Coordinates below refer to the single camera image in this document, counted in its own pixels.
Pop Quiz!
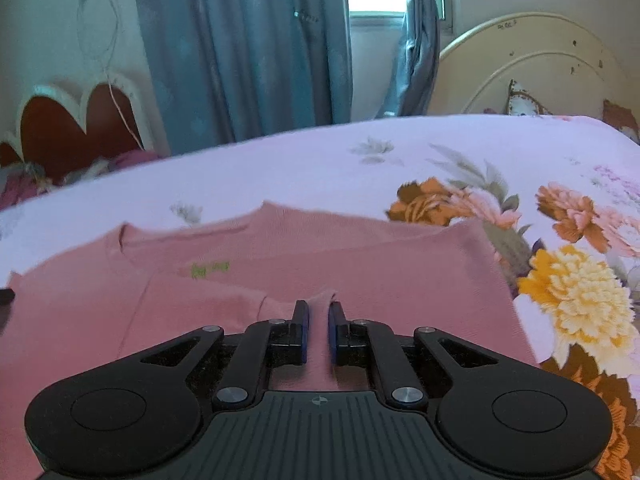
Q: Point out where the orange patterned pillow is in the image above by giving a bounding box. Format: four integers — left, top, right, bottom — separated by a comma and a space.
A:
602, 100, 640, 144

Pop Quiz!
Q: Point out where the blue curtain left panel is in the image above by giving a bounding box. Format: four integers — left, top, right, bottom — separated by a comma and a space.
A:
137, 0, 352, 154

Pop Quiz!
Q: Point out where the cream arched headboard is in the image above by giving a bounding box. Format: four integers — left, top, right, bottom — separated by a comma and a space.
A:
426, 12, 639, 118

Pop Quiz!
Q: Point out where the patterned cushion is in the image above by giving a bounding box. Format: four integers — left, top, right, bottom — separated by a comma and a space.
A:
506, 79, 550, 116

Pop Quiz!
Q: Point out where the floral white bed sheet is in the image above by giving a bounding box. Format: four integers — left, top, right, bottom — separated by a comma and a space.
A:
1, 115, 639, 479

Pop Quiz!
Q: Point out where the red heart shaped headboard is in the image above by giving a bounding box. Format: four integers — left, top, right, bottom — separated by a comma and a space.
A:
1, 73, 156, 181

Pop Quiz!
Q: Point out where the pink long sleeve sweater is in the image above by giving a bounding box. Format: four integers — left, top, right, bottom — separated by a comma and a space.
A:
1, 204, 535, 479

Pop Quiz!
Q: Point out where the pile of clothes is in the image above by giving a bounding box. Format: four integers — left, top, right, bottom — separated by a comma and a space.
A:
0, 148, 162, 213

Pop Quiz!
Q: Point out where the white charging cable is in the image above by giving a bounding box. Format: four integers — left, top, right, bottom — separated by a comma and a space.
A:
75, 0, 148, 148

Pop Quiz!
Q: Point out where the blue tied curtain right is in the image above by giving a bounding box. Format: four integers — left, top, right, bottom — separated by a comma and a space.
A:
376, 0, 440, 118

